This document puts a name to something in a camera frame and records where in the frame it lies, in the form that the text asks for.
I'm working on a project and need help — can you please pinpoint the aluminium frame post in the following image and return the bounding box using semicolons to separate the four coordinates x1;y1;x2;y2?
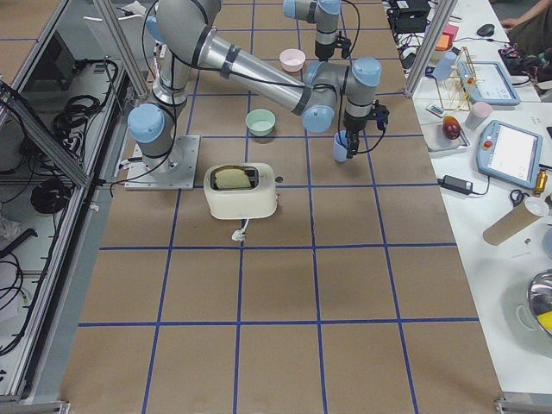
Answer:
404;0;457;98

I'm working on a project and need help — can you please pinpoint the cardboard tube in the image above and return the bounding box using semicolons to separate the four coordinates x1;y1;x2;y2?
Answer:
482;197;549;246

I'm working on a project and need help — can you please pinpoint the light blue cup on rack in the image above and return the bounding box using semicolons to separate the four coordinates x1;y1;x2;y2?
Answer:
432;52;456;81

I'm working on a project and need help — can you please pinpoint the far teach pendant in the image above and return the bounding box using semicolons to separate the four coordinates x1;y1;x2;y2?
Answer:
456;61;521;106

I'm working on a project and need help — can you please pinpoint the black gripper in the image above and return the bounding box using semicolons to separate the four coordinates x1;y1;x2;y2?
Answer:
315;41;336;60
339;112;369;158

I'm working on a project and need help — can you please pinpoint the mint green bowl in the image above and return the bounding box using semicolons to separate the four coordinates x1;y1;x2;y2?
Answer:
245;109;276;137

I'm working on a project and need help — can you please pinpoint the pink bowl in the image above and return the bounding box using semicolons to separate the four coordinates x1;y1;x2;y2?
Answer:
279;48;306;72

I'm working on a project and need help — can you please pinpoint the pale pink cup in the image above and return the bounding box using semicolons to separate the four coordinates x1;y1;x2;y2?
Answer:
464;102;493;130

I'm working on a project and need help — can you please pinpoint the near teach pendant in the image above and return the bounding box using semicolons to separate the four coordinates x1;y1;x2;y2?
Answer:
476;120;543;189

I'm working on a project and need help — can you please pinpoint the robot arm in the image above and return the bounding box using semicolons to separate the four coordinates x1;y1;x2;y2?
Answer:
156;0;341;66
154;1;389;159

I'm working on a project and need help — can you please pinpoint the brass cylinder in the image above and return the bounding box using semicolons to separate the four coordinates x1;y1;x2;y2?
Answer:
533;169;548;197

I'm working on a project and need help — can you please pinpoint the cream white toaster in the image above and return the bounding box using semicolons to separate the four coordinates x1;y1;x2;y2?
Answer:
204;163;277;220

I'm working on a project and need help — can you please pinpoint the bread slice in toaster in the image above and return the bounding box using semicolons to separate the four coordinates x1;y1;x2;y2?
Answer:
215;168;251;190

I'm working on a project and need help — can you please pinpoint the black computer mouse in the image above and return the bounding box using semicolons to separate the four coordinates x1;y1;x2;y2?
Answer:
476;23;495;38

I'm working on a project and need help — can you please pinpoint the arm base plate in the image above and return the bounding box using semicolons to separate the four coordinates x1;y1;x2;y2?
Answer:
124;135;201;191

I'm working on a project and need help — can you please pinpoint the teach pendant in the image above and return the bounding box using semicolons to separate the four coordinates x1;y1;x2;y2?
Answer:
476;120;543;189
456;61;521;106

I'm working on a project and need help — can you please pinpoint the red apple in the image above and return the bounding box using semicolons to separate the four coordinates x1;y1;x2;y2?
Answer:
442;116;461;141

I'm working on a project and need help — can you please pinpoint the toaster white power cord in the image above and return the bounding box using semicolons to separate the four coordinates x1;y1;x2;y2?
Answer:
231;217;250;242

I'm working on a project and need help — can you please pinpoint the gold wire rack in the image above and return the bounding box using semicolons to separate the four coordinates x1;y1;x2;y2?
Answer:
436;46;478;112

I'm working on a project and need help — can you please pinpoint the steel mixing bowl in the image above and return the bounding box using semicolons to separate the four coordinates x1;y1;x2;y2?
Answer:
527;269;551;336

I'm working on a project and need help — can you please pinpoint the black power adapter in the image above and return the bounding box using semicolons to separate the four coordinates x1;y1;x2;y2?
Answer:
437;175;473;195

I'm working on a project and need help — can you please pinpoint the metal tray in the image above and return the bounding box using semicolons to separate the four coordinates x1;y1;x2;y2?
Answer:
421;122;471;154

